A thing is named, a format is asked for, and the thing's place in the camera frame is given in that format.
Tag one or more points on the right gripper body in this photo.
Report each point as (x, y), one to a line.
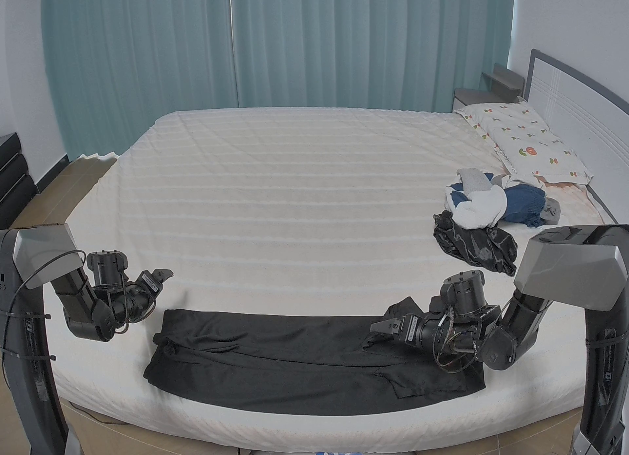
(417, 329)

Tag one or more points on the bed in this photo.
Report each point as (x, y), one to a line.
(295, 197)

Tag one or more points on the black chest of drawers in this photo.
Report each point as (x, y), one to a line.
(14, 173)

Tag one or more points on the black shiny garment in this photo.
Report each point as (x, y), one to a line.
(471, 244)

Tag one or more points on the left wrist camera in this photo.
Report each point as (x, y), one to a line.
(105, 266)

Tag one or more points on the pile of clothes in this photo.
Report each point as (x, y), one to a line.
(484, 207)

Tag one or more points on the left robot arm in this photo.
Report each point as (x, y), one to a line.
(29, 394)

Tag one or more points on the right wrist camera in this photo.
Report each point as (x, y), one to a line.
(464, 293)

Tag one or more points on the grey bedside table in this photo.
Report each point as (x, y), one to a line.
(484, 94)

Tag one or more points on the black trousers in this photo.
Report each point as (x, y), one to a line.
(295, 350)

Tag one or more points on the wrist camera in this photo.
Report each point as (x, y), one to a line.
(105, 266)
(464, 293)

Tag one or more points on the blue-green curtain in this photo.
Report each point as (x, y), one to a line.
(373, 25)
(137, 40)

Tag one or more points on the white printed pillow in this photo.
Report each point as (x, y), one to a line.
(530, 141)

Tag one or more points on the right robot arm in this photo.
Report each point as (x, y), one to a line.
(599, 345)

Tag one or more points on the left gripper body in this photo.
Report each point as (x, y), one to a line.
(145, 290)

